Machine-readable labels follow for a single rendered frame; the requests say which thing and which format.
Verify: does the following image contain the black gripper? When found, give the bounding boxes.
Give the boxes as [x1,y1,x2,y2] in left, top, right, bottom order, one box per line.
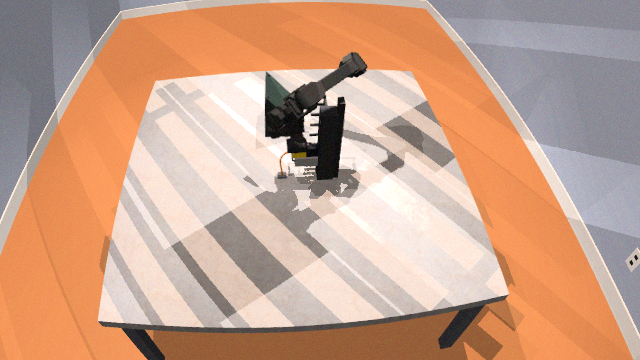
[286,116,308,153]

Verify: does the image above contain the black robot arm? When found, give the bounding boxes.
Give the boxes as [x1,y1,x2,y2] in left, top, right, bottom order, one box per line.
[265,52,367,139]

